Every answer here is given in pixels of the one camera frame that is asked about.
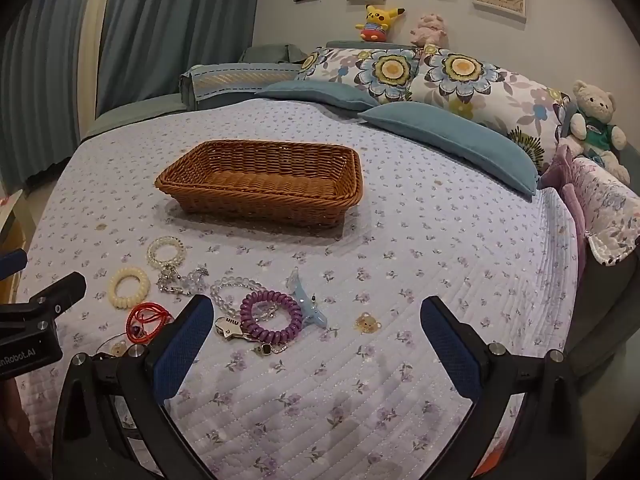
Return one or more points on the brown wicker basket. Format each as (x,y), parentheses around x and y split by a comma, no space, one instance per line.
(250,195)

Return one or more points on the lilac floral quilt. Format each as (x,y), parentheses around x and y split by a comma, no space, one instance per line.
(400,240)

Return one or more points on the green cloth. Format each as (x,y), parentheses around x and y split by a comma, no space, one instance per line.
(270,53)

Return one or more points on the pink floral quilt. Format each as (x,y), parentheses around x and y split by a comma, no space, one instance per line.
(610,210)

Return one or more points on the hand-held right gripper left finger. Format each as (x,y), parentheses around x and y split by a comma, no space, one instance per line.
(180,350)

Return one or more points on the floral pillow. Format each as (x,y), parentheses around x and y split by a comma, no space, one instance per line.
(370,70)
(490,90)

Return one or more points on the blue pillow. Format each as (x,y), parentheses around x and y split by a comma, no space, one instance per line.
(450,145)
(320,92)

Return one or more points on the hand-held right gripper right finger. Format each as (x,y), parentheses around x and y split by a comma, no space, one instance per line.
(450,350)

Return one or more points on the yellow plush toy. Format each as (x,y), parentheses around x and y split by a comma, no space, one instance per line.
(377,22)

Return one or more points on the cream teddy bear green shirt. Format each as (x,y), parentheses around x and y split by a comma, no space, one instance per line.
(595,120)

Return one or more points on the blue hair claw clip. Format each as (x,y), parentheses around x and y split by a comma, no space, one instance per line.
(305,300)

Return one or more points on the beige bear charm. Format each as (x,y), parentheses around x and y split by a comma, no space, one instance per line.
(367,323)

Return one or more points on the pink plush toy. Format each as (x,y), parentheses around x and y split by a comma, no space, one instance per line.
(427,30)

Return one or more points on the purple blanket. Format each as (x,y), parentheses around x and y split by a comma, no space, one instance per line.
(565,180)

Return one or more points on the folded striped blue blanket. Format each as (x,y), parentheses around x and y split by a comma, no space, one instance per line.
(235,82)

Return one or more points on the blue curtain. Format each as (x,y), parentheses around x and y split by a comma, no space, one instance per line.
(175,20)
(40,85)

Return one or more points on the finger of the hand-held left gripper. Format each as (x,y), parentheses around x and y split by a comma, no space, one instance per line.
(12,264)
(60,295)

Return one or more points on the grey-green sheet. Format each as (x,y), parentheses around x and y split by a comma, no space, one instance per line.
(135,112)

